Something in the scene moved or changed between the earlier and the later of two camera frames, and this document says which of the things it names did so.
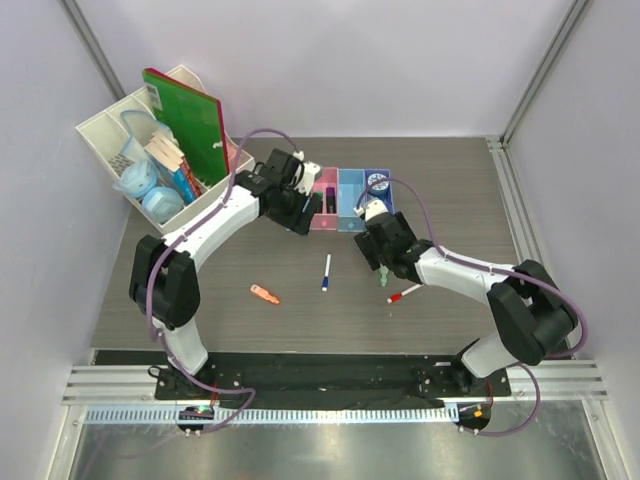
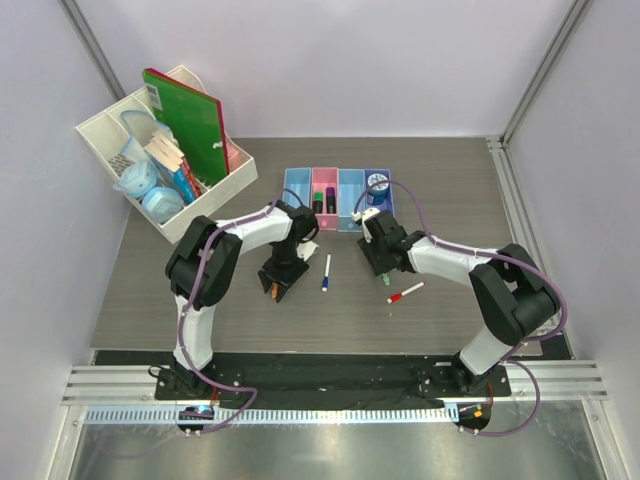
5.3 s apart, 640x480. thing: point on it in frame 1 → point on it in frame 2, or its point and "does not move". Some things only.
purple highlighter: x=330 y=200 does not move
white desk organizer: x=164 y=149 does not move
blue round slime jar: x=378 y=189 does not move
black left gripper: x=299 y=222 → x=270 y=274
